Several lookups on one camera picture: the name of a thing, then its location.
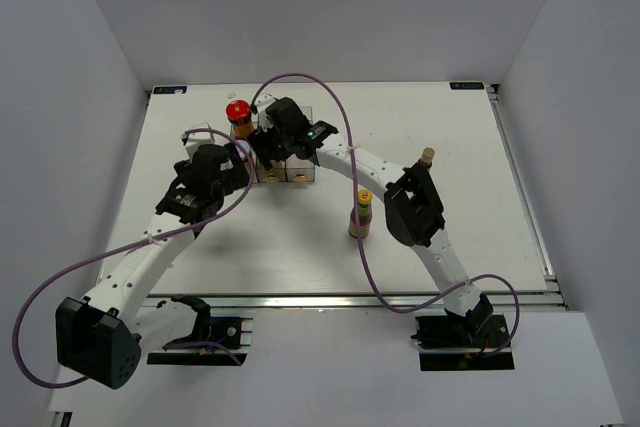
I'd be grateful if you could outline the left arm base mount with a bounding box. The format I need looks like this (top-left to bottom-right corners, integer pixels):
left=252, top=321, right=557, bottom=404
left=146, top=295, right=253, bottom=367

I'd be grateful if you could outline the red cap sauce bottle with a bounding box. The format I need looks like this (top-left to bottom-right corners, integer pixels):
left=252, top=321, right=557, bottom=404
left=225, top=99, right=254, bottom=139

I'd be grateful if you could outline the right clear acrylic tray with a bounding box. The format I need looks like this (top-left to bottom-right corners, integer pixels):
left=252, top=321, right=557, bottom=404
left=283, top=103, right=315, bottom=183

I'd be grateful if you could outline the purple cable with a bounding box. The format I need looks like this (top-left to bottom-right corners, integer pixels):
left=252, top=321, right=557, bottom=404
left=11, top=127, right=255, bottom=389
left=251, top=72, right=522, bottom=359

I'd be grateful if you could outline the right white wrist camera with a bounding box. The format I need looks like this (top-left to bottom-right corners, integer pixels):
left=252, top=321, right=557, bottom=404
left=252, top=94, right=276, bottom=131

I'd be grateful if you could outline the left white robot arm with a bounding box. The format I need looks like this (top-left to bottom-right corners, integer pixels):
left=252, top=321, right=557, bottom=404
left=55, top=143, right=250, bottom=389

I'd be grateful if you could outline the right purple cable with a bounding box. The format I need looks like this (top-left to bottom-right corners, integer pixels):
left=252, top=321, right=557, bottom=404
left=251, top=72, right=522, bottom=359

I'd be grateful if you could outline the green label chili sauce bottle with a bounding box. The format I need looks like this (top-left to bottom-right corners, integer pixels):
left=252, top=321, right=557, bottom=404
left=348, top=188, right=374, bottom=238

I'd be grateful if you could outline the clear acrylic tray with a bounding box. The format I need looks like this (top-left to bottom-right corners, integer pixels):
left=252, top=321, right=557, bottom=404
left=283, top=103, right=315, bottom=183
left=256, top=161, right=287, bottom=183

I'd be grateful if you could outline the middle clear acrylic tray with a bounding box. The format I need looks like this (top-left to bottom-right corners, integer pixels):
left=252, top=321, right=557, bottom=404
left=256, top=161, right=287, bottom=183

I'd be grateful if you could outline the aluminium table right rail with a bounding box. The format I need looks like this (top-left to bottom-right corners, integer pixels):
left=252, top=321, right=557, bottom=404
left=486, top=84, right=557, bottom=281

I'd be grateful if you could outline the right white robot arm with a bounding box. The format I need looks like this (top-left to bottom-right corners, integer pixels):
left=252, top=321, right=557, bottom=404
left=248, top=95, right=493, bottom=346

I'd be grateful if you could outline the yellow label small bottle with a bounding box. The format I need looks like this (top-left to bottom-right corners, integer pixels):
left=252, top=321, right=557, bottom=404
left=419, top=147, right=435, bottom=169

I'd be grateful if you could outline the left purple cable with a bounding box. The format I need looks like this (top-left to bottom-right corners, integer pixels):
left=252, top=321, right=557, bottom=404
left=11, top=127, right=255, bottom=389

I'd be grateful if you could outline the aluminium table front rail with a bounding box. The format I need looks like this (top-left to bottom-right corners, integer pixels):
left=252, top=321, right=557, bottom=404
left=142, top=291, right=566, bottom=310

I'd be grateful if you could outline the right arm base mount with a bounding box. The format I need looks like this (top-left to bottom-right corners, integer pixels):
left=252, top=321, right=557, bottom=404
left=411, top=315, right=515, bottom=372

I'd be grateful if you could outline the white lid spice jar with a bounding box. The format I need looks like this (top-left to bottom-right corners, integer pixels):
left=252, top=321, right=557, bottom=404
left=235, top=139, right=252, bottom=165

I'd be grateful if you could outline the aluminium table rail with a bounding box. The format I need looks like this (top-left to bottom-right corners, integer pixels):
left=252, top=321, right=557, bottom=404
left=486, top=84, right=557, bottom=281
left=142, top=291, right=566, bottom=310

